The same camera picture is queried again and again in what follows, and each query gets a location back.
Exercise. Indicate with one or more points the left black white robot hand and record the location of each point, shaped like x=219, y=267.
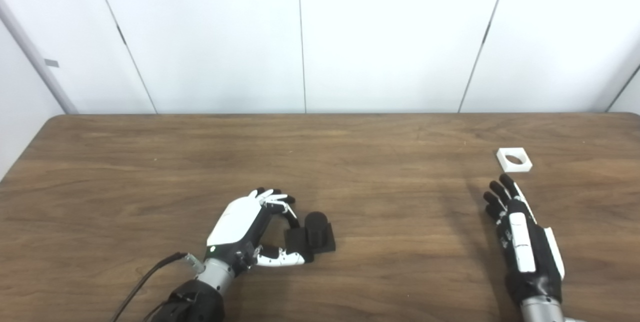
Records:
x=235, y=222

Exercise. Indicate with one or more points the grey wall corner post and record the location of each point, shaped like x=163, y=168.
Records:
x=40, y=57

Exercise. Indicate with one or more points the white square piece with hole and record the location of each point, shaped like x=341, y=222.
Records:
x=504, y=160

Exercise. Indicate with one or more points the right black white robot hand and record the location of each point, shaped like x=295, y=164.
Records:
x=522, y=247

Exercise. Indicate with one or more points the small grey wall tag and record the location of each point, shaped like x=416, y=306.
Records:
x=51, y=63

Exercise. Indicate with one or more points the black peg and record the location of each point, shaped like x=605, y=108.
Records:
x=317, y=234

